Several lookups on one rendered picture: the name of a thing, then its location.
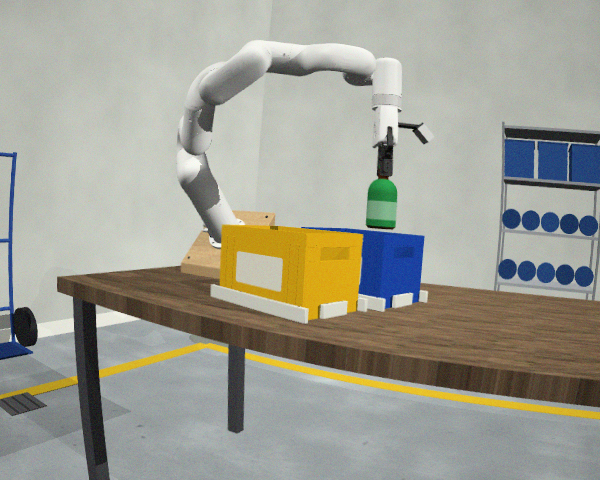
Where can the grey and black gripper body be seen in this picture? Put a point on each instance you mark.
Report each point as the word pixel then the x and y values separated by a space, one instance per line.
pixel 385 115

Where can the yellow plastic crate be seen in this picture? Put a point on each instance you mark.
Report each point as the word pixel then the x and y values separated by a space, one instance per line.
pixel 287 264

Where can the blue divided crate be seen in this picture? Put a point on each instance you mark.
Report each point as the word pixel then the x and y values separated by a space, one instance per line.
pixel 384 272

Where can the green bottle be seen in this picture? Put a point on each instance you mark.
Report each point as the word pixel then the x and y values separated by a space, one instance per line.
pixel 381 204

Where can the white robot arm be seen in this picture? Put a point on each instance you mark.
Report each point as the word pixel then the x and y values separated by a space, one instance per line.
pixel 247 66

